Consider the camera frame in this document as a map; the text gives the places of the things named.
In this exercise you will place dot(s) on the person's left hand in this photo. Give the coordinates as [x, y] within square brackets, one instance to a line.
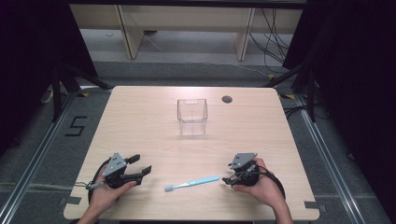
[106, 194]

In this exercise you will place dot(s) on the clear plastic square container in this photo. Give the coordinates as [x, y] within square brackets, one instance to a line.
[192, 116]

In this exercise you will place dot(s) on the aluminium floor rail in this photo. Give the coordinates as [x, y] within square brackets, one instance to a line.
[330, 161]
[34, 161]

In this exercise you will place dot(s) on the light wooden desk frame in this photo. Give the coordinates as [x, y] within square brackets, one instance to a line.
[186, 18]

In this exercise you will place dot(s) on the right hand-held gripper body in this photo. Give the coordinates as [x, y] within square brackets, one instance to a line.
[244, 169]

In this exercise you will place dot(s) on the black curtain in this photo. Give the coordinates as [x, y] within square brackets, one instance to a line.
[28, 62]
[355, 77]

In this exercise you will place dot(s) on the light blue toothbrush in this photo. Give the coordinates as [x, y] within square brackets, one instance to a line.
[193, 182]

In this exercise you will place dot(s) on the person's right hand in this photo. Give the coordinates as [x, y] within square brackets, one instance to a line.
[264, 186]

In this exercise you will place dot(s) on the black metal stand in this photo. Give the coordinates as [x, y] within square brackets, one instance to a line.
[311, 93]
[57, 93]

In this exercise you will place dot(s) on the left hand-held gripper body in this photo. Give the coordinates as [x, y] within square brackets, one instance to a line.
[115, 169]

